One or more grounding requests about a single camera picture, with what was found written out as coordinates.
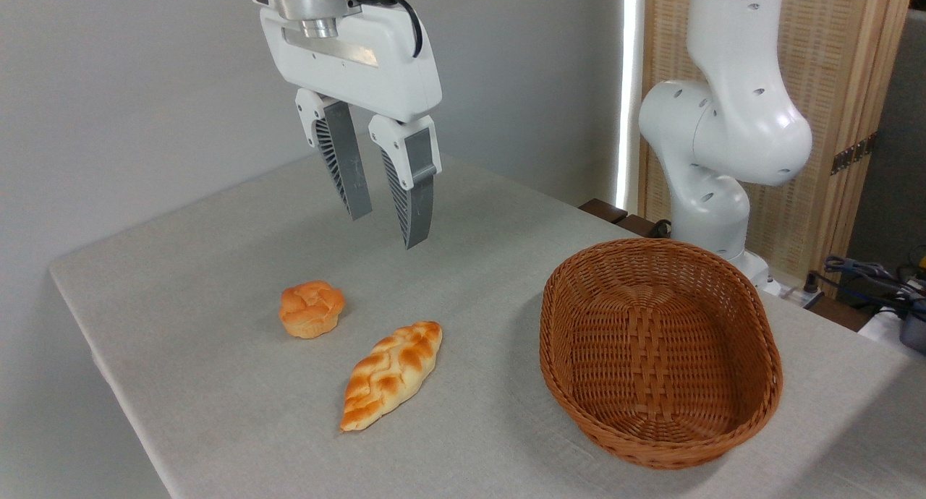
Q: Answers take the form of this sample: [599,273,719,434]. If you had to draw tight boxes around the grey box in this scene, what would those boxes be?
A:
[901,315,926,354]

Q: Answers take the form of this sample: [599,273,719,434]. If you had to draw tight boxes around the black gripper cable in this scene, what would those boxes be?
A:
[352,0,425,58]

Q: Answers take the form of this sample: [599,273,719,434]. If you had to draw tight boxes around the long braided bread loaf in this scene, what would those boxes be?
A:
[340,321,443,432]

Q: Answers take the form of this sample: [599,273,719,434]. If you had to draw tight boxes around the blue cable bundle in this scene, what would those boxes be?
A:
[823,255,926,319]

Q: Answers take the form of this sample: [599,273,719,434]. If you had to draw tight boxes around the dark brown wooden furniture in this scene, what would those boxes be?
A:
[579,199,672,239]

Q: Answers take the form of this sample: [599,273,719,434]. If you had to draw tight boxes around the round orange bread bun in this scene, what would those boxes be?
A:
[279,281,346,339]

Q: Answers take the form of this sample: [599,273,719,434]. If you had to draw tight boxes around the dark metal screen hinge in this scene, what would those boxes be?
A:
[831,132,878,176]

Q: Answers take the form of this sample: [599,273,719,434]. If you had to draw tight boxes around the brown oval wicker basket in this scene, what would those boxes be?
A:
[540,238,784,471]

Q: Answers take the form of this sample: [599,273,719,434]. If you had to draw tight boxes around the grey tablecloth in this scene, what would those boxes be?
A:
[49,130,926,499]

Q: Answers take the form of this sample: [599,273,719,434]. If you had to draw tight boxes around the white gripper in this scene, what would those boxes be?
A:
[259,6,443,250]

